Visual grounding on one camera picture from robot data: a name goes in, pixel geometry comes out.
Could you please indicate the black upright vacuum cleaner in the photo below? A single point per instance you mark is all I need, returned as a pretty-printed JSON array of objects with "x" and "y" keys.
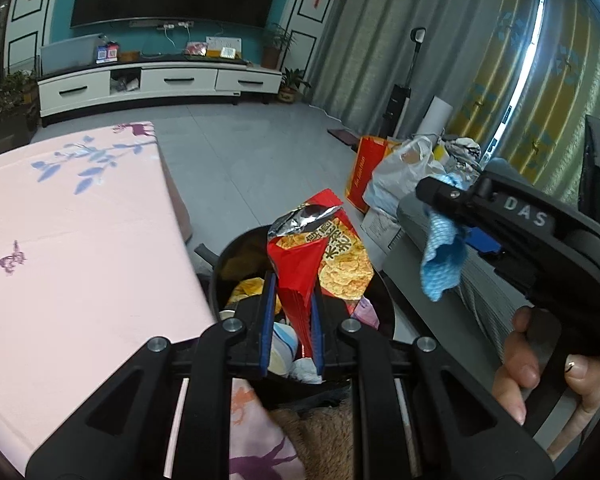
[{"x": 397, "y": 105}]

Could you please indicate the red snack bag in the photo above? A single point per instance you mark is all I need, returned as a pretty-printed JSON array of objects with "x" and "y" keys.
[{"x": 300, "y": 270}]

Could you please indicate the black round trash bin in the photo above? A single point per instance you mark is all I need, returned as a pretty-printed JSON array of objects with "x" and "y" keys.
[{"x": 384, "y": 295}]

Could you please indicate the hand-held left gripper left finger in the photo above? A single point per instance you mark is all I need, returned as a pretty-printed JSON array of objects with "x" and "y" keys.
[{"x": 267, "y": 320}]

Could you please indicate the pink wrapper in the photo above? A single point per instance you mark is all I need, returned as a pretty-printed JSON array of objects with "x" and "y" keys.
[{"x": 366, "y": 314}]

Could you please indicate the bushy potted plant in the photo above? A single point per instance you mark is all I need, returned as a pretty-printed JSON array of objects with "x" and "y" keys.
[{"x": 15, "y": 110}]

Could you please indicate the yellow potato chip bag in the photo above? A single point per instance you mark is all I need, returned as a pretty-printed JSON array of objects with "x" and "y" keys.
[{"x": 247, "y": 287}]

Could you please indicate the striped paper cup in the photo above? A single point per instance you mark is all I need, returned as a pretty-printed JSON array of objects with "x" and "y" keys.
[{"x": 284, "y": 347}]

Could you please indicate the brown fleece garment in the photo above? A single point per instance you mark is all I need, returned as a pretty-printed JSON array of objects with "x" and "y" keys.
[{"x": 320, "y": 440}]

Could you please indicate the light blue cloth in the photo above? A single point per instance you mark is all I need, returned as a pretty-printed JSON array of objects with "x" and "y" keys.
[{"x": 442, "y": 260}]

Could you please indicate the white desk calendar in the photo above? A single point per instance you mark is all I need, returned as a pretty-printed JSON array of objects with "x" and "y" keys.
[{"x": 224, "y": 46}]

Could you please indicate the person's right hand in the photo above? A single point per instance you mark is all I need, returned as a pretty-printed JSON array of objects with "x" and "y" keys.
[{"x": 512, "y": 370}]

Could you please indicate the white tissue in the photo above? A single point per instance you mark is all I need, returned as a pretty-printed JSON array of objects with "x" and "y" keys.
[{"x": 306, "y": 371}]

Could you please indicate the white plastic bag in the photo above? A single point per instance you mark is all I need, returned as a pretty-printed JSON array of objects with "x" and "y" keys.
[{"x": 395, "y": 177}]

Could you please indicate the white paper roll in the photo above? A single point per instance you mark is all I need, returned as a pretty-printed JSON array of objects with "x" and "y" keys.
[{"x": 436, "y": 112}]

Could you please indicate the small potted plant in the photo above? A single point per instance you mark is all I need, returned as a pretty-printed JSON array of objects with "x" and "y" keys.
[{"x": 292, "y": 85}]

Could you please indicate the brown floor mat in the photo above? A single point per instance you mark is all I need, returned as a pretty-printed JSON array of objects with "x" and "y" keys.
[{"x": 345, "y": 139}]

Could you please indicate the pile of clothes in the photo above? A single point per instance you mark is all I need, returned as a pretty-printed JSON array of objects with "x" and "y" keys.
[{"x": 460, "y": 152}]

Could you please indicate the red paper bag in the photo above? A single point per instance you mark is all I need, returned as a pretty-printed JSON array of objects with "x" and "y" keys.
[{"x": 362, "y": 175}]

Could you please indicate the grey glass panel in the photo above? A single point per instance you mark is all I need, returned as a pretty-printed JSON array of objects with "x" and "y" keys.
[{"x": 70, "y": 52}]

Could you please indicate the small blue red sign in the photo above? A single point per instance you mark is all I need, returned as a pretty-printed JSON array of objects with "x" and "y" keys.
[{"x": 106, "y": 53}]

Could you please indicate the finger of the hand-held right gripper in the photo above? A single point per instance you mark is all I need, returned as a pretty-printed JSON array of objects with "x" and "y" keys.
[
  {"x": 482, "y": 240},
  {"x": 447, "y": 197}
]

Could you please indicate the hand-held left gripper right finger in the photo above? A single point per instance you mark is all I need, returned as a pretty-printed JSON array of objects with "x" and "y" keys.
[{"x": 319, "y": 332}]

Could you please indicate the yellow patterned curtain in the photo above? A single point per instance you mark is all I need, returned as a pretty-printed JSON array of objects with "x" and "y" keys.
[{"x": 545, "y": 70}]

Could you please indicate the tall potted plant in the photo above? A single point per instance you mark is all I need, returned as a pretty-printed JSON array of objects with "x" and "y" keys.
[{"x": 275, "y": 47}]

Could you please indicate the grey curtain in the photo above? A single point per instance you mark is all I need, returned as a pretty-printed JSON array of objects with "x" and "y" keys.
[{"x": 390, "y": 20}]

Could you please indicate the white television cabinet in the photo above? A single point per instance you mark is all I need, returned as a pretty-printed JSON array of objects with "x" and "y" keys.
[{"x": 180, "y": 79}]

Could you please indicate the pink floral tablecloth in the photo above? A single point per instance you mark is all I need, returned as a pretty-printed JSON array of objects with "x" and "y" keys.
[{"x": 80, "y": 260}]

